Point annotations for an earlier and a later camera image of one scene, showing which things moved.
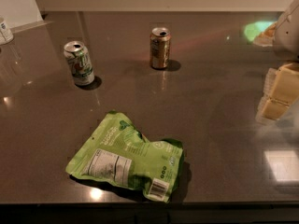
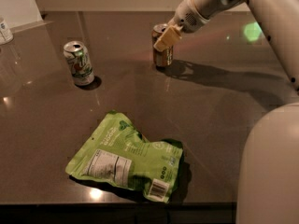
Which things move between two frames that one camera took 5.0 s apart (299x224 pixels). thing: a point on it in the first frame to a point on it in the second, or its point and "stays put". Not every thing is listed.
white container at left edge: [6, 35] stays put
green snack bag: [117, 152] stays put
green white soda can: [79, 63] stays put
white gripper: [288, 35] to [188, 17]
